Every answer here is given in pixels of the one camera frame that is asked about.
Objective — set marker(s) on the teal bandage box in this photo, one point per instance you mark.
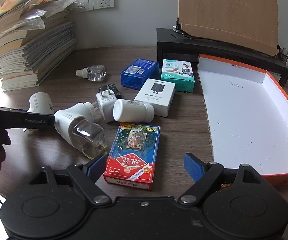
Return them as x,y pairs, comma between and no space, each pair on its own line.
177,76

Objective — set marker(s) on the black charger plug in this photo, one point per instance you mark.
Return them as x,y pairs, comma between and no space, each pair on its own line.
112,90

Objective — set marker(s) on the white pill bottle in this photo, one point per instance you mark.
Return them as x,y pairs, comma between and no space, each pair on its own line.
131,111

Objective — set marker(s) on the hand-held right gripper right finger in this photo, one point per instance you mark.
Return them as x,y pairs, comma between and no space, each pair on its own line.
193,166

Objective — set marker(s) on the black mesh pen holder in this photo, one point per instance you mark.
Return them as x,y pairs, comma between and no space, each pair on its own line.
283,55

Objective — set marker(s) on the clear refill bottle white cap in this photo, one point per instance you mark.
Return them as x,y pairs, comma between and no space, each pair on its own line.
96,73

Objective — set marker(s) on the black desk riser shelf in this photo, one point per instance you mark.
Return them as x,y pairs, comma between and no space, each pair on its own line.
169,40

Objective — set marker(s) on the brown cardboard sheet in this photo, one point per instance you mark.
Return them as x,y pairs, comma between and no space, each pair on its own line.
228,12

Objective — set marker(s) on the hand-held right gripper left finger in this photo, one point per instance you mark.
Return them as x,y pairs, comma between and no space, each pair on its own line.
96,167

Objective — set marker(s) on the red blue playing card box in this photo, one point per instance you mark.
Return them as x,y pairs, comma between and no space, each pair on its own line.
131,155

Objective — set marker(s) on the blue plastic box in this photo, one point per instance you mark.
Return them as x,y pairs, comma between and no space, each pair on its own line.
139,72

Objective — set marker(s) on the white charger box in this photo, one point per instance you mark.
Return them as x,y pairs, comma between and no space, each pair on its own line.
155,95

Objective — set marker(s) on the stack of books and papers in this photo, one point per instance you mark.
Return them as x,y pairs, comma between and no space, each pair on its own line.
34,50

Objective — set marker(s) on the orange cardboard box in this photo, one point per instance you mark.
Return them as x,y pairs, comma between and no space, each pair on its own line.
246,117

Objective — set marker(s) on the white plug-in heater with bottle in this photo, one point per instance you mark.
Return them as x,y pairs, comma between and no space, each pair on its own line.
69,120

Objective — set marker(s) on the white charger plug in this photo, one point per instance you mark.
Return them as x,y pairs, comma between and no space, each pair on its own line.
106,107

